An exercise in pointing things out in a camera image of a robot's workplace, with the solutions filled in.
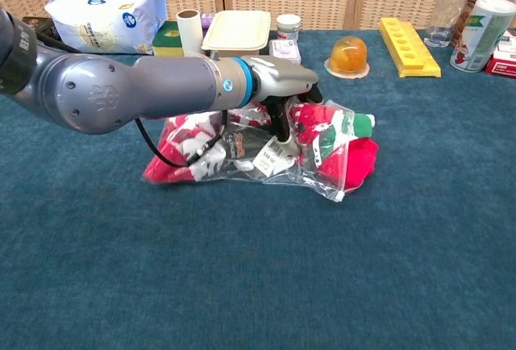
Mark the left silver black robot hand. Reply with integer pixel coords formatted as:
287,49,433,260
248,55,324,157

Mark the red white patterned garment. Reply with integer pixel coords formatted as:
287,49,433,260
143,102,380,193

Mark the clear plastic bag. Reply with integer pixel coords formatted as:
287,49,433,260
141,99,358,204

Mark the clear purple floss box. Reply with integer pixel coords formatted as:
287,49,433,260
268,39,302,65

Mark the small white jar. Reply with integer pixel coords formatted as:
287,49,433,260
276,14,302,43

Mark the beige lidded lunch box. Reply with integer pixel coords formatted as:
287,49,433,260
200,10,273,59

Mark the orange jelly cup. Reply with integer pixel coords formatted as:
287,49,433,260
324,35,371,80

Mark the black hang tag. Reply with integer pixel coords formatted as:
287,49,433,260
223,130,259,161

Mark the white price tag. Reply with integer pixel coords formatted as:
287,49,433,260
252,148,288,177

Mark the white cardboard core roll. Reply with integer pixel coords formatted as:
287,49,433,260
176,8,205,59

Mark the green yellow sponge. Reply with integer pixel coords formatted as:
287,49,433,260
152,20,186,59

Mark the yellow tray with round holes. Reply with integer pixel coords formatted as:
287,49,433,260
378,17,442,79

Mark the clear plastic water bottle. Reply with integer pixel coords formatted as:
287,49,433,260
423,0,476,48

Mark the white blue tissue pack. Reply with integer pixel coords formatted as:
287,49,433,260
44,0,169,56

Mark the blue carpet table cover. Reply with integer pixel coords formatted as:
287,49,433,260
0,29,516,350

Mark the white green cylinder can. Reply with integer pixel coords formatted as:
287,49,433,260
449,0,516,73

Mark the red white carton box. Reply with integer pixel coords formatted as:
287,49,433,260
485,47,516,80

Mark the black green tin can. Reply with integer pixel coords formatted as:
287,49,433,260
22,16,61,44

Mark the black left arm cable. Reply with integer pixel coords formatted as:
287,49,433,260
135,107,229,168

